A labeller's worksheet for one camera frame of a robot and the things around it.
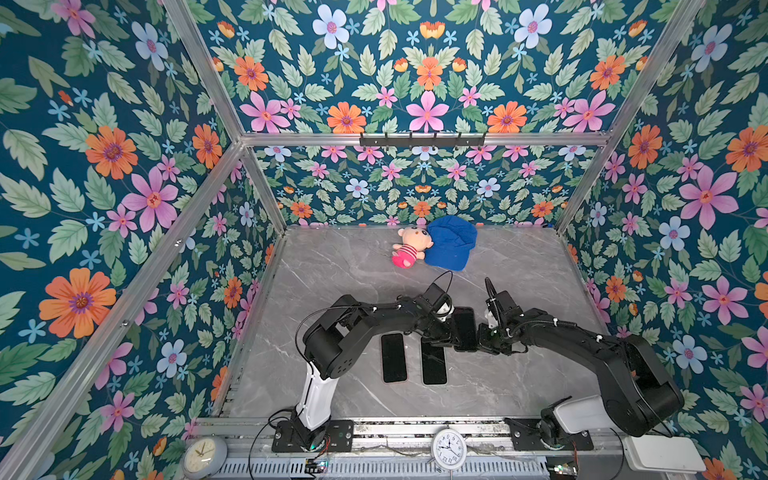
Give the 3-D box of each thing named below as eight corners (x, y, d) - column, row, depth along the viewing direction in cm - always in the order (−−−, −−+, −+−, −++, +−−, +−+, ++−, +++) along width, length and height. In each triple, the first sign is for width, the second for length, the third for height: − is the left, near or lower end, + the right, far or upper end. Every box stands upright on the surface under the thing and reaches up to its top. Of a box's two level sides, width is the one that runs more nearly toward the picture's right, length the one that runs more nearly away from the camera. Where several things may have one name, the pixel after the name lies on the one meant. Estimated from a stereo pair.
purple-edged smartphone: (383, 382, 84) (382, 380, 82) (381, 338, 93) (381, 334, 91) (407, 380, 84) (407, 378, 82) (403, 336, 93) (403, 332, 91)
